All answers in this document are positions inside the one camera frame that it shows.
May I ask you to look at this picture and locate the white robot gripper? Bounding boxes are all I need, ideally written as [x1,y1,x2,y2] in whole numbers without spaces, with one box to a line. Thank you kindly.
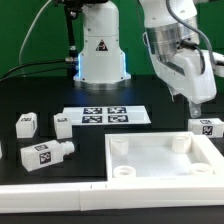
[151,49,217,118]

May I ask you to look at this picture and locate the white square table top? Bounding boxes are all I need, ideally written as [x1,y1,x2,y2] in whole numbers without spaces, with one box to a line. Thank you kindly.
[105,132,224,181]

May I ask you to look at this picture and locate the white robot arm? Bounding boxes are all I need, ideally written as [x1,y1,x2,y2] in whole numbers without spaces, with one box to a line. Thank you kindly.
[74,0,224,118]

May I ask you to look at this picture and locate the white front fence bar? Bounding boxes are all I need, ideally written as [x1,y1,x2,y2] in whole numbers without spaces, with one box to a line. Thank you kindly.
[0,176,224,213]

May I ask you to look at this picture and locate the white sheet with tags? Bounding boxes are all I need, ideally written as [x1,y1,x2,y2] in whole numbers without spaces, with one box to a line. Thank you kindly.
[63,106,151,126]

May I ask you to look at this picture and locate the white block at left edge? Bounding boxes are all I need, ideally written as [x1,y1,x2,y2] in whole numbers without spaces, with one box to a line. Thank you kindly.
[0,141,2,159]

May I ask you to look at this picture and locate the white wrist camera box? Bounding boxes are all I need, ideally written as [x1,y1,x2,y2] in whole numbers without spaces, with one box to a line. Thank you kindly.
[210,52,224,78]

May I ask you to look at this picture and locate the black camera stand pole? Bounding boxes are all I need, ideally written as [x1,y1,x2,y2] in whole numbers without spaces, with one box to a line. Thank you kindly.
[53,0,83,78]

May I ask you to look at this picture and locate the black cables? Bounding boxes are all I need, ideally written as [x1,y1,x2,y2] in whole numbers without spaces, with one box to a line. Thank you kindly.
[0,59,75,83]

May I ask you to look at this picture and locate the grey cable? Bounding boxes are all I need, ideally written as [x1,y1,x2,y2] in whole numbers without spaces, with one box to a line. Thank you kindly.
[18,0,54,66]

